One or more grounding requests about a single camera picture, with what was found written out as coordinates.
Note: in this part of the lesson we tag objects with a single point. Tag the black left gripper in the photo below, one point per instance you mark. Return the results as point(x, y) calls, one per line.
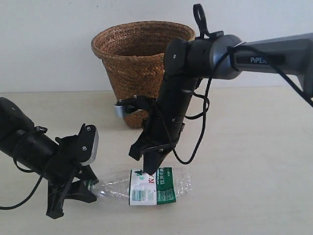
point(60, 167)

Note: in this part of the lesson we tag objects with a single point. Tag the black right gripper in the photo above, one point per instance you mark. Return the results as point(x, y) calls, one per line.
point(161, 132)

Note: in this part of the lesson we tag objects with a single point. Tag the clear plastic bottle green label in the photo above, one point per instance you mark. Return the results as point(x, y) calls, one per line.
point(167, 185)

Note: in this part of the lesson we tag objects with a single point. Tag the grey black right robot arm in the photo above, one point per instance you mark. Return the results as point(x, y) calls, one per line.
point(222, 57)

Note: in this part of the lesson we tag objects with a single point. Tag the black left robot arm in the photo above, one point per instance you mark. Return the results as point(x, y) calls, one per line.
point(27, 144)

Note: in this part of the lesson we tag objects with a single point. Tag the brown woven wicker basket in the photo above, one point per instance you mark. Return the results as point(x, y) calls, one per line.
point(132, 54)

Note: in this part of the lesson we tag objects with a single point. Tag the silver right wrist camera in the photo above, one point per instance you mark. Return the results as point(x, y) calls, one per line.
point(131, 105)

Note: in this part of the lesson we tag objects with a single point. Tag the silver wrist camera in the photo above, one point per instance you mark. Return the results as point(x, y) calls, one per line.
point(131, 105)
point(88, 144)

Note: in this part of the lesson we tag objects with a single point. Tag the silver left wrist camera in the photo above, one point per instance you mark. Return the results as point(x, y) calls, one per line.
point(88, 144)

